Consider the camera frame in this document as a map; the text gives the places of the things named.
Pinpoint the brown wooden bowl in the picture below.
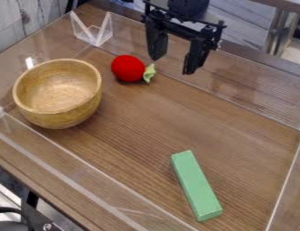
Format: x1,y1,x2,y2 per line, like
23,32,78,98
13,59,104,129

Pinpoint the red plush strawberry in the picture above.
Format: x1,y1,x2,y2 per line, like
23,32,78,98
112,55,157,83

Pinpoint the metal table leg background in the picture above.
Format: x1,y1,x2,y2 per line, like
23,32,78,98
265,8,300,57

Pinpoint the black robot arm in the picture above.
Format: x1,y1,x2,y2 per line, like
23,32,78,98
142,0,228,75

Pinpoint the clear acrylic front barrier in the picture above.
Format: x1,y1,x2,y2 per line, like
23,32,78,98
0,107,199,231

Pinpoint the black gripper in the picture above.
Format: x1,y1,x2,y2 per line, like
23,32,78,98
144,0,228,75

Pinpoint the black table frame bracket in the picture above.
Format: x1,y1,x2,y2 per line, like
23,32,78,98
0,189,66,231

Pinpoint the green rectangular stick block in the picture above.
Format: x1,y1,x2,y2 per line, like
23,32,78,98
170,150,223,222

